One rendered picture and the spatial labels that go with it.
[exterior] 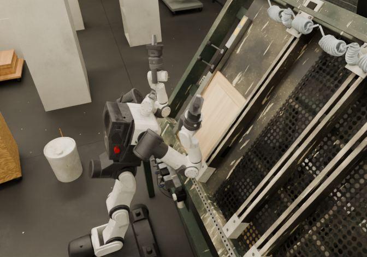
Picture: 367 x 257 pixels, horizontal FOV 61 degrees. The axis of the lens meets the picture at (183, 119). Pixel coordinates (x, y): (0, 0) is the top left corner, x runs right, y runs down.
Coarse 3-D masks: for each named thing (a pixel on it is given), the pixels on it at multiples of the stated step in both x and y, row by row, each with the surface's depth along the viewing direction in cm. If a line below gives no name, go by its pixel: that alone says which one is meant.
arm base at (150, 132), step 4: (148, 128) 169; (148, 132) 162; (152, 132) 160; (152, 136) 159; (156, 136) 159; (160, 136) 164; (140, 140) 166; (160, 140) 161; (136, 152) 159; (140, 156) 159; (144, 160) 160; (148, 160) 162
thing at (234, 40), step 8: (248, 24) 198; (240, 32) 200; (232, 40) 202; (232, 48) 204; (224, 56) 206; (216, 72) 211; (208, 80) 213; (200, 88) 218; (184, 112) 227; (176, 128) 230
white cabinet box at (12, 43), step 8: (0, 24) 488; (8, 24) 492; (0, 32) 495; (8, 32) 499; (0, 40) 502; (8, 40) 506; (16, 40) 510; (0, 48) 509; (8, 48) 513; (16, 48) 517
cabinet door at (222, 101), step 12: (216, 84) 209; (228, 84) 198; (204, 96) 216; (216, 96) 206; (228, 96) 196; (240, 96) 187; (204, 108) 213; (216, 108) 203; (228, 108) 193; (204, 120) 210; (216, 120) 200; (228, 120) 191; (204, 132) 207; (216, 132) 197; (204, 144) 204; (204, 156) 201
